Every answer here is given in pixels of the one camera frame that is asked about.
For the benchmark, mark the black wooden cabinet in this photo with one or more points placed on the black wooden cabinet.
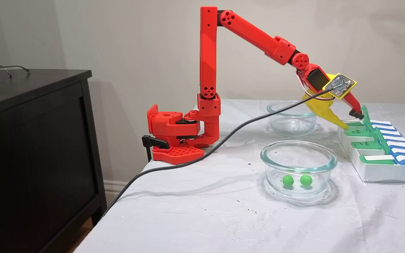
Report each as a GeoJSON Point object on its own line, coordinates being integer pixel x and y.
{"type": "Point", "coordinates": [30, 158]}

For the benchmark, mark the weekly pill organizer box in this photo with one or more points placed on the weekly pill organizer box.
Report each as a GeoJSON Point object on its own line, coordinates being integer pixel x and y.
{"type": "Point", "coordinates": [381, 172]}

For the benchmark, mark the glass bowl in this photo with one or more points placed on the glass bowl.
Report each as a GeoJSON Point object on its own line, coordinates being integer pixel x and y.
{"type": "Point", "coordinates": [276, 168]}
{"type": "Point", "coordinates": [294, 126]}

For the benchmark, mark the green ball pill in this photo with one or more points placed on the green ball pill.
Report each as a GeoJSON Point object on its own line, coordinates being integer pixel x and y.
{"type": "Point", "coordinates": [306, 180]}
{"type": "Point", "coordinates": [288, 180]}

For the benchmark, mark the white tablecloth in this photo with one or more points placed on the white tablecloth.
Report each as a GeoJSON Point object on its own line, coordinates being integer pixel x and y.
{"type": "Point", "coordinates": [206, 218]}

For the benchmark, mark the black table clamp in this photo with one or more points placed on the black table clamp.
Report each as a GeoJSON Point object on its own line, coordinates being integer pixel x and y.
{"type": "Point", "coordinates": [155, 142]}

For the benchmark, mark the camera board on yellow mount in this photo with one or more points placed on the camera board on yellow mount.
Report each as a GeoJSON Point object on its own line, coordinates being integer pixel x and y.
{"type": "Point", "coordinates": [339, 86]}

